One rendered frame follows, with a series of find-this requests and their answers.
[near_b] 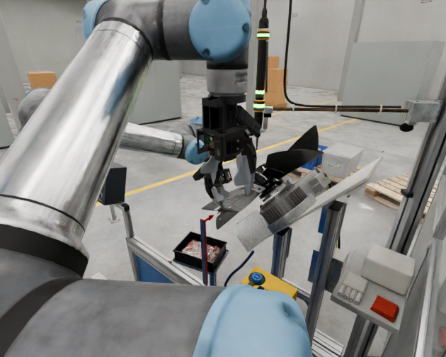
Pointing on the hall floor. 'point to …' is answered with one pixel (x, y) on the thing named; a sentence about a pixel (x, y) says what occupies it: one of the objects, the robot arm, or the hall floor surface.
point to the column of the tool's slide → (421, 185)
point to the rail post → (134, 265)
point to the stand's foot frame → (326, 346)
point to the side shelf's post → (355, 336)
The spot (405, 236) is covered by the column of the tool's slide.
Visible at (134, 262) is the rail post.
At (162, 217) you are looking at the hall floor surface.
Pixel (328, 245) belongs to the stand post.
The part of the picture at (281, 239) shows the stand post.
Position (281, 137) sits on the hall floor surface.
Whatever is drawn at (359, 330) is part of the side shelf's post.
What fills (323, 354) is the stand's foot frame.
